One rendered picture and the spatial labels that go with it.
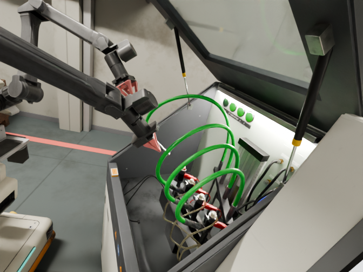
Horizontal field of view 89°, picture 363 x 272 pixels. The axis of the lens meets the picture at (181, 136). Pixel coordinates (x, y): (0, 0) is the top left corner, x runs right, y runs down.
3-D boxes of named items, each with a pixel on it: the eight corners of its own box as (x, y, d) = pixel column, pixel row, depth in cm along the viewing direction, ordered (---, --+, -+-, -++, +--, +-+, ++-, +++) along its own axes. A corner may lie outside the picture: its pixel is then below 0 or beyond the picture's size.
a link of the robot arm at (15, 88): (35, 14, 92) (13, -2, 83) (59, 11, 90) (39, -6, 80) (29, 103, 90) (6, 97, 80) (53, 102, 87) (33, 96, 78)
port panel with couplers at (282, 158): (245, 204, 81) (278, 144, 67) (250, 203, 82) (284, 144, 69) (268, 231, 71) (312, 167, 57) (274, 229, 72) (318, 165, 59)
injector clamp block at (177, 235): (156, 210, 94) (161, 188, 87) (174, 206, 99) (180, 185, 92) (183, 285, 68) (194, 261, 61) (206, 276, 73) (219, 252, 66)
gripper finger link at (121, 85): (143, 96, 81) (133, 76, 80) (137, 96, 74) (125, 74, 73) (130, 103, 82) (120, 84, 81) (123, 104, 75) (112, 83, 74)
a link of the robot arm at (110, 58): (107, 59, 80) (100, 55, 74) (120, 50, 79) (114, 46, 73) (115, 73, 81) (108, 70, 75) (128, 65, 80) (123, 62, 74)
